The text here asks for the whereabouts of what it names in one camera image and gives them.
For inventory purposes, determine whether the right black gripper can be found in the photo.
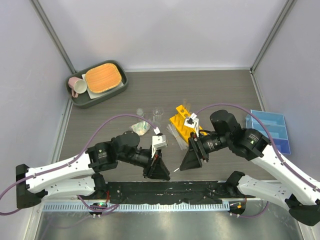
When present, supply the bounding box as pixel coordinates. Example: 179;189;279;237
180;131;231;171

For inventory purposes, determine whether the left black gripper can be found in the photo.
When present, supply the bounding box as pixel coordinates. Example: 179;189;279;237
118;144;171;180

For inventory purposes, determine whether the yellow test tube rack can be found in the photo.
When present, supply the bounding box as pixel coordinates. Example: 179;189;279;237
169;104;196;144

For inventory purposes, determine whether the clear glass beaker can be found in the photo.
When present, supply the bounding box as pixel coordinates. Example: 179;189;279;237
152;106;164;122

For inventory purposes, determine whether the long glass test tube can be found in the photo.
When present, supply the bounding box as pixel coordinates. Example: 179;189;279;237
182;98;188;111

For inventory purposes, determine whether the blue compartment box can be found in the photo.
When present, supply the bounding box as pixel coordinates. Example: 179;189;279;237
250;109;291;155

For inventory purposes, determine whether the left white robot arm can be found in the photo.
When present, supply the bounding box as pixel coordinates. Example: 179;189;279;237
15;131;170;210

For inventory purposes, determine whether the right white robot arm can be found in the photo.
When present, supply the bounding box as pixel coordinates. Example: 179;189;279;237
179;109;320;226

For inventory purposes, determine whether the bundle of plastic pipettes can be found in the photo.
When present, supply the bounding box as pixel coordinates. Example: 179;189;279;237
166;123;188;151

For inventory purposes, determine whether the crumpled plastic bag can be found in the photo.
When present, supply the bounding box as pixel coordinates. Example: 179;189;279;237
130;121;151;136

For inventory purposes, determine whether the small glass flask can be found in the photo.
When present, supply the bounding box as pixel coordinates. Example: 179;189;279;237
136;108;145;118

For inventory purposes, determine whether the white square plate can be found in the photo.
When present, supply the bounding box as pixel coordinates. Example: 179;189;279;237
87;81;124;100

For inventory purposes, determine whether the dark grey tray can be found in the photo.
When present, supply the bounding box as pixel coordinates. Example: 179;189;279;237
65;60;129;109

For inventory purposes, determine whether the orange woven mat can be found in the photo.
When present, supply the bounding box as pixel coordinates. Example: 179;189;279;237
85;63;122;93

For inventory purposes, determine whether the pink and white mug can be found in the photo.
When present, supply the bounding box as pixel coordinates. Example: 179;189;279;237
68;76;88;98

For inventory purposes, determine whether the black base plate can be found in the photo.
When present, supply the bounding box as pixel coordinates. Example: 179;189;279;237
82;181;245;205

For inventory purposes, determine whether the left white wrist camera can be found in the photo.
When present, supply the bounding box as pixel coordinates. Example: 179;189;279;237
151;127;168;158

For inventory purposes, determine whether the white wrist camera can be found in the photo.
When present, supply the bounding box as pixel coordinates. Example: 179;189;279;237
151;127;168;158
184;113;200;137

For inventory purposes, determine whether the white slotted cable duct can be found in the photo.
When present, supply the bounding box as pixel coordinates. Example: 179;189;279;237
42;201;230;212

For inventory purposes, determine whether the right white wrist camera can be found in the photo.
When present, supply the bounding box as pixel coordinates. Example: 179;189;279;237
184;113;200;137

